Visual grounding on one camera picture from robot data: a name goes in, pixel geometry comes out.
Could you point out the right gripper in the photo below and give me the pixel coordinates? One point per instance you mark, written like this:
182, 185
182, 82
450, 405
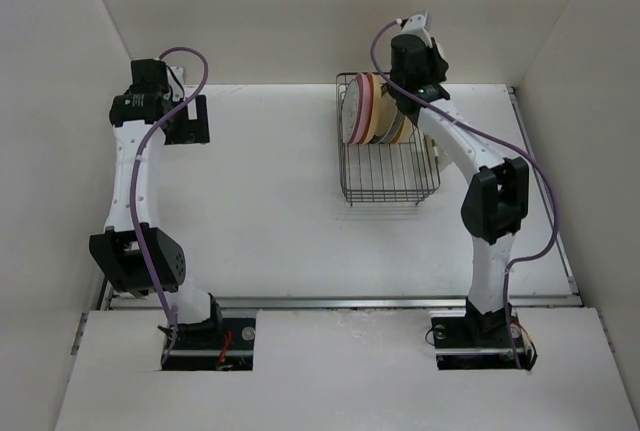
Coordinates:
440, 65

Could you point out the tan plate beside pink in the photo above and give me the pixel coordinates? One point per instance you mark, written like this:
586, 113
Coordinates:
382, 115

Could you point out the aluminium frame rail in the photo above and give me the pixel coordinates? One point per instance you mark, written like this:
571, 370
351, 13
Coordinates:
260, 213

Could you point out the white patterned plate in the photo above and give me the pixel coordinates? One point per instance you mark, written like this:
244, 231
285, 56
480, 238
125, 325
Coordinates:
350, 109

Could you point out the orange plate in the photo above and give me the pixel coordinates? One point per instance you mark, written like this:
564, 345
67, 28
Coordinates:
403, 132

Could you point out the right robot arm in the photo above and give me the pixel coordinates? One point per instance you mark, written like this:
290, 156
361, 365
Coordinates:
497, 197

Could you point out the grey rimmed plate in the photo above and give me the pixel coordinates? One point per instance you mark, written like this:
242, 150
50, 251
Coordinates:
392, 131

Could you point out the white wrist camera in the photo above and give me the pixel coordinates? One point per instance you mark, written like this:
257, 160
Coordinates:
177, 75
417, 25

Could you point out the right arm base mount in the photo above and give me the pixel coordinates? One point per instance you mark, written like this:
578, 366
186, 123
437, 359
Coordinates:
457, 349

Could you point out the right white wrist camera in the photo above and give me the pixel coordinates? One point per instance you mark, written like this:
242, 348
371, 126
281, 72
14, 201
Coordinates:
417, 25

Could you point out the white cutlery holder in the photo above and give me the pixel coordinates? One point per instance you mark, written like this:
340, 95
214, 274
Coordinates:
437, 156

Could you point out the wire dish rack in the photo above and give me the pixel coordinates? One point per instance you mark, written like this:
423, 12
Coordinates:
387, 173

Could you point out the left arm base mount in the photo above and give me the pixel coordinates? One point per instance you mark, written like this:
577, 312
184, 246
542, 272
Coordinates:
207, 346

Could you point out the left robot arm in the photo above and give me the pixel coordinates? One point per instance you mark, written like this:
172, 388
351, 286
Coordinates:
135, 255

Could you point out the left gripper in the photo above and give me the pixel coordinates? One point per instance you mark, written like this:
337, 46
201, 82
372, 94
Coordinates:
192, 131

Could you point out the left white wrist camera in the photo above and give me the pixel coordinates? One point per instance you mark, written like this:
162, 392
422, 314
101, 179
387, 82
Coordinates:
177, 75

